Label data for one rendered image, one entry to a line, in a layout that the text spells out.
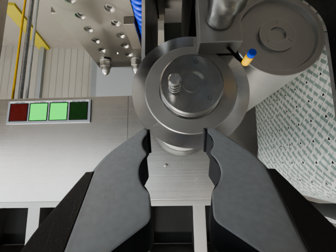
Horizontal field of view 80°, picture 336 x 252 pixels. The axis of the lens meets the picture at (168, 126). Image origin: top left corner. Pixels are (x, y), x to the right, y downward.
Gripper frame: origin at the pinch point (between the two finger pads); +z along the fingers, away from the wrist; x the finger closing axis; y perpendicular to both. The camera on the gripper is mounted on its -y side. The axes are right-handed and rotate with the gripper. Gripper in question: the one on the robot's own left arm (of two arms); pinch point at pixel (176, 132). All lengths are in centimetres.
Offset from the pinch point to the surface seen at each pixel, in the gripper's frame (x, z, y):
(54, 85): -133, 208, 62
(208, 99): 3.9, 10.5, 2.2
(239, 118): 7.9, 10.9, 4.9
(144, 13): -3.9, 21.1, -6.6
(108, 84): -73, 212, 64
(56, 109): -35, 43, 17
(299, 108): 19.7, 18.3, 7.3
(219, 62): 5.8, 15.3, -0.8
